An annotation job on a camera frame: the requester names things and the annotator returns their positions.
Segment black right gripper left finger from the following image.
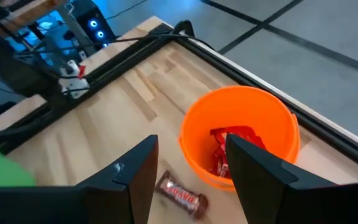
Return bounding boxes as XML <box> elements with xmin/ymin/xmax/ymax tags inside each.
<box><xmin>76</xmin><ymin>134</ymin><xmax>159</xmax><ymax>224</ymax></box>

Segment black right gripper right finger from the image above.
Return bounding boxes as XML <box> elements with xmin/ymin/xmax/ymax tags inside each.
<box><xmin>225</xmin><ymin>133</ymin><xmax>337</xmax><ymax>224</ymax></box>

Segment red candy packet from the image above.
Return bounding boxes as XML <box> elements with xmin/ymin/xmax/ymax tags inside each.
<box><xmin>209</xmin><ymin>126</ymin><xmax>267</xmax><ymax>150</ymax></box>
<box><xmin>209</xmin><ymin>136</ymin><xmax>231</xmax><ymax>179</ymax></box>

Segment dark brown candy bar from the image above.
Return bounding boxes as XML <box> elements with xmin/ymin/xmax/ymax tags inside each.
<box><xmin>154</xmin><ymin>170</ymin><xmax>210</xmax><ymax>221</ymax></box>

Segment orange pumpkin face bucket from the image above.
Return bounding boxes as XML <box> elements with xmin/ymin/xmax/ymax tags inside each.
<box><xmin>178</xmin><ymin>85</ymin><xmax>301</xmax><ymax>192</ymax></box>

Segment green plastic bucket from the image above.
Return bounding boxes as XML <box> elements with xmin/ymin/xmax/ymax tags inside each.
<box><xmin>0</xmin><ymin>136</ymin><xmax>37</xmax><ymax>187</ymax></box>

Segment black computer tower blue lights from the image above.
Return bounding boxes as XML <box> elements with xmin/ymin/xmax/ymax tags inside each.
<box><xmin>75</xmin><ymin>6</ymin><xmax>117</xmax><ymax>49</ymax></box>

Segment wooden background table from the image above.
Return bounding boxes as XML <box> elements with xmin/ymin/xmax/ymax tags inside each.
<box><xmin>0</xmin><ymin>0</ymin><xmax>98</xmax><ymax>58</ymax></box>

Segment black table edge frame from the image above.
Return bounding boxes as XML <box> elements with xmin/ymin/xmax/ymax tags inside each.
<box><xmin>0</xmin><ymin>23</ymin><xmax>358</xmax><ymax>178</ymax></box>

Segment black cable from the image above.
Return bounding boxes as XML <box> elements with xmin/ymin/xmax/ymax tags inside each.
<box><xmin>73</xmin><ymin>20</ymin><xmax>220</xmax><ymax>52</ymax></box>

